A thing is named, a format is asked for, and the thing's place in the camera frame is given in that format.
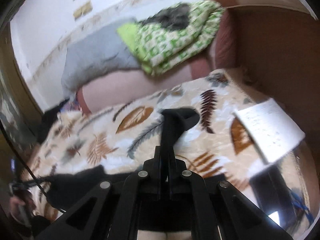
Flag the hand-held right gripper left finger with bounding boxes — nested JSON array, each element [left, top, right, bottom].
[[32, 124, 171, 240]]

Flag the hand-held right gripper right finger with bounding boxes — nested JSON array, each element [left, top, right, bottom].
[[167, 124, 293, 240]]

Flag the black pants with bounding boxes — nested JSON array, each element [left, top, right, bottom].
[[46, 108, 225, 233]]

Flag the leaf print blanket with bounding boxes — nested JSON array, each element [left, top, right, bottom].
[[29, 69, 314, 230]]

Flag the pink pillow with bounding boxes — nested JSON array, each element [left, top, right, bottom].
[[76, 54, 215, 117]]

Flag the white paper sheet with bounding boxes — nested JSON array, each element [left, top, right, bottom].
[[232, 98, 307, 165]]

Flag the purple patterned cloth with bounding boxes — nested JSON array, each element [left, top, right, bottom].
[[62, 95, 84, 114]]

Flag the green patterned quilt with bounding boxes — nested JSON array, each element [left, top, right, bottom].
[[116, 0, 226, 77]]

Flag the grey blanket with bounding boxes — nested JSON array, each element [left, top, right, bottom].
[[61, 17, 142, 98]]

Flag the reddish brown pillow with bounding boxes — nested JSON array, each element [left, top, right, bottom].
[[214, 11, 238, 69]]

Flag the brown wooden headboard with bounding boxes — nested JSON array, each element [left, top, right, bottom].
[[205, 0, 320, 140]]

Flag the dark grey fuzzy cloth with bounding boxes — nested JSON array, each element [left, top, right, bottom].
[[149, 3, 191, 31]]

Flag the black cable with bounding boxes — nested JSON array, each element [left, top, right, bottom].
[[0, 119, 66, 214]]

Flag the brown wooden door frame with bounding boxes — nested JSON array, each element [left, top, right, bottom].
[[0, 29, 44, 143]]

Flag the blue cable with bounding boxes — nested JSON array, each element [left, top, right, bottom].
[[289, 190, 312, 219]]

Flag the yellow wall sticker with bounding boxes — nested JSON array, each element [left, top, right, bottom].
[[73, 0, 92, 20]]

